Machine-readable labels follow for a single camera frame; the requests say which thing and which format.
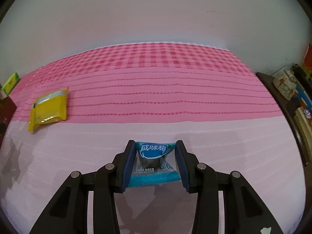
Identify yellow foil snack bag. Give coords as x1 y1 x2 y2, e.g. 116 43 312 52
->
28 88 68 132

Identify stacked books on shelf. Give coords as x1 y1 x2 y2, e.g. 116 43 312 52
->
293 43 312 149

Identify pink checkered tablecloth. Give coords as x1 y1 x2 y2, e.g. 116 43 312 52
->
1 43 306 233

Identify blue plum candy packet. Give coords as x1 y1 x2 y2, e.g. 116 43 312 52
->
128 142 181 188

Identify green tissue pack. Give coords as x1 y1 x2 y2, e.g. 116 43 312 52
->
1 72 20 96

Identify red gold toffee tin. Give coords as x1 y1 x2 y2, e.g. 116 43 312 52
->
0 97 17 144

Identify floral ceramic container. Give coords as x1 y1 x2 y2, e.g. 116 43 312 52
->
273 70 297 101

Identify dark wooden side shelf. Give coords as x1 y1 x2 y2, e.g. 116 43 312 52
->
256 72 310 167

